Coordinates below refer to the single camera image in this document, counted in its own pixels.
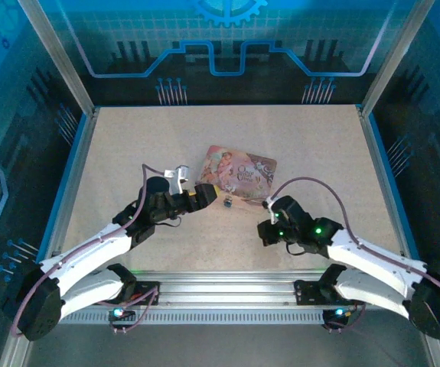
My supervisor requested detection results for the illustrated pink placemat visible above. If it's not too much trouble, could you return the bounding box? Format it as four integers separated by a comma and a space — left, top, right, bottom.
197, 144, 279, 203

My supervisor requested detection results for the right base connector board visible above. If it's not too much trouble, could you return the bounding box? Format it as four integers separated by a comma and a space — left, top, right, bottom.
324, 307, 353, 325

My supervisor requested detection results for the base connector board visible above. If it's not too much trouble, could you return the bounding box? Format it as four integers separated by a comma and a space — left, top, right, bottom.
324, 307, 353, 325
108, 307, 136, 326

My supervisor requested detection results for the left base connector board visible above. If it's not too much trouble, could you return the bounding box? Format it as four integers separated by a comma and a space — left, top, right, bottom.
108, 307, 136, 326

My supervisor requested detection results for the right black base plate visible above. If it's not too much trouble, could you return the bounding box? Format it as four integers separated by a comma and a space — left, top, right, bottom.
294, 278, 328, 307

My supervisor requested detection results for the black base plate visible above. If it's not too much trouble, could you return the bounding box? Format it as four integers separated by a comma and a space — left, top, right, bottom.
294, 278, 328, 307
133, 280, 162, 307

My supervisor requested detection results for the aluminium mounting rail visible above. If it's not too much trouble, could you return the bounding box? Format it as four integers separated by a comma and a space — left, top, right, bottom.
51, 269, 408, 307

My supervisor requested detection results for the aluminium table side rail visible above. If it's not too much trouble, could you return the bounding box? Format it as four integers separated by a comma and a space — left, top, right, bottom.
37, 106, 101, 267
356, 103, 427, 278

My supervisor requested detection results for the slotted grey cable duct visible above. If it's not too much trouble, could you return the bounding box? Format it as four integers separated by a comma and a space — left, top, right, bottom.
58, 308, 362, 326

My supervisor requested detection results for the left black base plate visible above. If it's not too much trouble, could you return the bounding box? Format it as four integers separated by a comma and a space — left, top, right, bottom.
133, 280, 162, 307

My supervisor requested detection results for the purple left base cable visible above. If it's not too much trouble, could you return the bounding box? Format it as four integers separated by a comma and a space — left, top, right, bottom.
108, 286, 162, 336

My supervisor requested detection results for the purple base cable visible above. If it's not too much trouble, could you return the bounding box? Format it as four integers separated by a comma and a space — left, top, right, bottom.
108, 286, 162, 336
324, 301, 368, 333

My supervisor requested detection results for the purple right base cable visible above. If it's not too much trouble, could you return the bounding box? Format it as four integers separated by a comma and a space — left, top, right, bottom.
324, 301, 368, 333

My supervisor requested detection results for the aluminium frame post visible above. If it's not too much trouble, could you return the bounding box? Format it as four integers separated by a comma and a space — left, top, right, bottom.
360, 0, 437, 112
16, 0, 97, 118

